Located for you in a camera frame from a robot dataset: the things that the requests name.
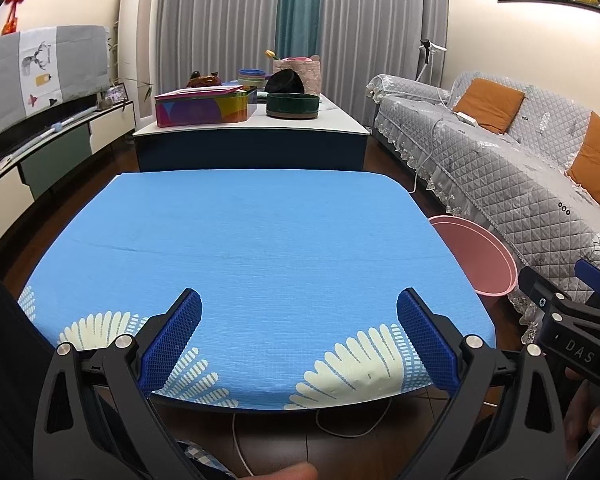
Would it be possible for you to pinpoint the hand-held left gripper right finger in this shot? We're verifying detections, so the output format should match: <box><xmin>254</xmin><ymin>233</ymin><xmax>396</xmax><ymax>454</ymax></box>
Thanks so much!
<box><xmin>396</xmin><ymin>287</ymin><xmax>568</xmax><ymax>480</ymax></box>

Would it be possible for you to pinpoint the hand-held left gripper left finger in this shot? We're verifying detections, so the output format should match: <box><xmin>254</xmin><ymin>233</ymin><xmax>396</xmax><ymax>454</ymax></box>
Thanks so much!
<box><xmin>32</xmin><ymin>287</ymin><xmax>206</xmax><ymax>480</ymax></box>

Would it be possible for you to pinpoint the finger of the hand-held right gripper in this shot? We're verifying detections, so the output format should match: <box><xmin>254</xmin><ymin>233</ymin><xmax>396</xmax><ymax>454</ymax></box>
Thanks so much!
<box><xmin>519</xmin><ymin>266</ymin><xmax>573</xmax><ymax>323</ymax></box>
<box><xmin>575</xmin><ymin>259</ymin><xmax>600</xmax><ymax>301</ymax></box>

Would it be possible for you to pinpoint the pink plastic basin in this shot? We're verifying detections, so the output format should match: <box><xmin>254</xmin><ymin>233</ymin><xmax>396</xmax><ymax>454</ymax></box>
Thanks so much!
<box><xmin>427</xmin><ymin>215</ymin><xmax>518</xmax><ymax>297</ymax></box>

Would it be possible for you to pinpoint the person's right hand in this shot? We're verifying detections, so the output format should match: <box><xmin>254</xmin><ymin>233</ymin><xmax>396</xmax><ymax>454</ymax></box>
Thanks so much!
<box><xmin>562</xmin><ymin>366</ymin><xmax>600</xmax><ymax>433</ymax></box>

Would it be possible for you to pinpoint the blue printed tablecloth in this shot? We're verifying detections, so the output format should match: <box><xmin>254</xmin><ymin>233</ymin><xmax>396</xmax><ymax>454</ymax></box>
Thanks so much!
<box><xmin>17</xmin><ymin>171</ymin><xmax>497</xmax><ymax>411</ymax></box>

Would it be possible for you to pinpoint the grey quilted sofa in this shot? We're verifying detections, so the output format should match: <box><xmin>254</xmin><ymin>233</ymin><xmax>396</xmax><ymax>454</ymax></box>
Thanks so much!
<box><xmin>366</xmin><ymin>71</ymin><xmax>600</xmax><ymax>346</ymax></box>

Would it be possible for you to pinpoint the blue checked cloth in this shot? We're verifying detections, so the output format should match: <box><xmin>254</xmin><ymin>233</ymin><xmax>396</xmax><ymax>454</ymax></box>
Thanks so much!
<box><xmin>177</xmin><ymin>440</ymin><xmax>233</xmax><ymax>476</ymax></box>

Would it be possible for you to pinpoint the white-topped coffee table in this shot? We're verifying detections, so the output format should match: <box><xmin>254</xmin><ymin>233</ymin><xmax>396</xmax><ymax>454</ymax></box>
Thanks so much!
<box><xmin>132</xmin><ymin>92</ymin><xmax>371</xmax><ymax>173</ymax></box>

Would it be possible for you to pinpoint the television cabinet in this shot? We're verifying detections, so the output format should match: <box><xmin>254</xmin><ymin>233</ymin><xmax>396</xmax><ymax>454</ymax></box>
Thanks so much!
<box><xmin>0</xmin><ymin>100</ymin><xmax>136</xmax><ymax>241</ymax></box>

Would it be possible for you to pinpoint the colourful tin box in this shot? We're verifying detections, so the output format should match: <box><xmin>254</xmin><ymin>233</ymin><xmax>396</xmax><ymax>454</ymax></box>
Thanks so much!
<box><xmin>154</xmin><ymin>85</ymin><xmax>258</xmax><ymax>128</ymax></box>

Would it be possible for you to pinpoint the white pole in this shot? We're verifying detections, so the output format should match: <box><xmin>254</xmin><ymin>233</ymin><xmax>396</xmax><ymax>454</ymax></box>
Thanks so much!
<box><xmin>0</xmin><ymin>107</ymin><xmax>98</xmax><ymax>161</ymax></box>

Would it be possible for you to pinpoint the thin green plant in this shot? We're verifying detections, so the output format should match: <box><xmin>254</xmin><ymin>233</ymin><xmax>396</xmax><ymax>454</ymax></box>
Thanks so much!
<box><xmin>107</xmin><ymin>25</ymin><xmax>153</xmax><ymax>103</ymax></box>

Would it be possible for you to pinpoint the brown teapot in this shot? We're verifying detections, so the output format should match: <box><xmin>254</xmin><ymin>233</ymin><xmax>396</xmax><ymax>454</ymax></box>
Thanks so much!
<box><xmin>187</xmin><ymin>70</ymin><xmax>222</xmax><ymax>88</ymax></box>

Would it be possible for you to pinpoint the dark green round container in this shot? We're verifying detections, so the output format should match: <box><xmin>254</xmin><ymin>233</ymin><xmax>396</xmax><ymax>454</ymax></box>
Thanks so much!
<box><xmin>266</xmin><ymin>92</ymin><xmax>321</xmax><ymax>121</ymax></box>

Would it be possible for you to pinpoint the white floor lamp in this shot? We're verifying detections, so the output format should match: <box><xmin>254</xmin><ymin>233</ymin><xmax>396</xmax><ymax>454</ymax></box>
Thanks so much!
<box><xmin>415</xmin><ymin>40</ymin><xmax>448</xmax><ymax>83</ymax></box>

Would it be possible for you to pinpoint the stack of coloured bowls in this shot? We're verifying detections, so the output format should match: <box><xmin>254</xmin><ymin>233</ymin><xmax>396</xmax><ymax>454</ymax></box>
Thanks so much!
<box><xmin>237</xmin><ymin>67</ymin><xmax>267</xmax><ymax>93</ymax></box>

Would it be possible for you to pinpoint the black hat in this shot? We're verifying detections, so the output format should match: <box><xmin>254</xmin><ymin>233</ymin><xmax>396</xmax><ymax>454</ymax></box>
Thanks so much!
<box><xmin>264</xmin><ymin>69</ymin><xmax>306</xmax><ymax>95</ymax></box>

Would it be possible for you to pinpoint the pink quilted basket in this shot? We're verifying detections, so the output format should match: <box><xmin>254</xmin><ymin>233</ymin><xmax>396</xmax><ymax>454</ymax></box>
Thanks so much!
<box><xmin>272</xmin><ymin>55</ymin><xmax>322</xmax><ymax>95</ymax></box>

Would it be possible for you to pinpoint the grey covered television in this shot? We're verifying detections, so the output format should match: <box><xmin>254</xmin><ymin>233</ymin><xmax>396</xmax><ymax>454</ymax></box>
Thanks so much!
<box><xmin>0</xmin><ymin>25</ymin><xmax>110</xmax><ymax>143</ymax></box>

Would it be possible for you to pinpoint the white standing air conditioner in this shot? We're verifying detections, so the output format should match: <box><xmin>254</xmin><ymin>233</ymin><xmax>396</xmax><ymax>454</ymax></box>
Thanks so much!
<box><xmin>117</xmin><ymin>0</ymin><xmax>163</xmax><ymax>116</ymax></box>

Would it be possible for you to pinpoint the grey curtain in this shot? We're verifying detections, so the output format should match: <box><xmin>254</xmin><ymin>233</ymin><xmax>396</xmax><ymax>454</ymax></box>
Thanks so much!
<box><xmin>152</xmin><ymin>0</ymin><xmax>286</xmax><ymax>96</ymax></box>
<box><xmin>315</xmin><ymin>0</ymin><xmax>451</xmax><ymax>126</ymax></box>

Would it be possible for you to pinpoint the teal curtain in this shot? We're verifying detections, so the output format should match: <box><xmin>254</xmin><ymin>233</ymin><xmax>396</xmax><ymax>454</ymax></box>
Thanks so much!
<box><xmin>275</xmin><ymin>0</ymin><xmax>323</xmax><ymax>61</ymax></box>

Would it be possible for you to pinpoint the white cable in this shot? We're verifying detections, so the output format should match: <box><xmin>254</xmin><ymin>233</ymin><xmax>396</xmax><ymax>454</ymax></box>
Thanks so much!
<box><xmin>231</xmin><ymin>395</ymin><xmax>396</xmax><ymax>478</ymax></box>
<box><xmin>410</xmin><ymin>115</ymin><xmax>461</xmax><ymax>193</ymax></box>

